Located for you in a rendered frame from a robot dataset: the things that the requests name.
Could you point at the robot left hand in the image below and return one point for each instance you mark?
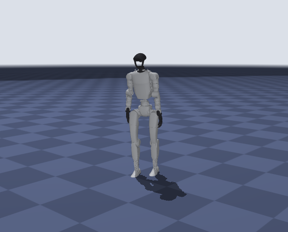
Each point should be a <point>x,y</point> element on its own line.
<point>160,118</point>

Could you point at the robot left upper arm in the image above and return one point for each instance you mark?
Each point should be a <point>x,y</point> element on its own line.
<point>154,77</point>

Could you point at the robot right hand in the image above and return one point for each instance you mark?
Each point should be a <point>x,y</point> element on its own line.
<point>127,114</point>

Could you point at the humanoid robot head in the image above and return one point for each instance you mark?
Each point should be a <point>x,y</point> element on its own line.
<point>139,57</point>

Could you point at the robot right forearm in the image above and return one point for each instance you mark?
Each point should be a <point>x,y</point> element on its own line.
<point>128,101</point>

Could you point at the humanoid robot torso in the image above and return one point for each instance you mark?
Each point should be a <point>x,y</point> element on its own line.
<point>143,89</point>

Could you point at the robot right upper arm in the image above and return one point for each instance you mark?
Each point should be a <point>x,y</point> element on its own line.
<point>129,91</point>

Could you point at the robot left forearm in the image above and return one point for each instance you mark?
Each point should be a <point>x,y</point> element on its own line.
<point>157,103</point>

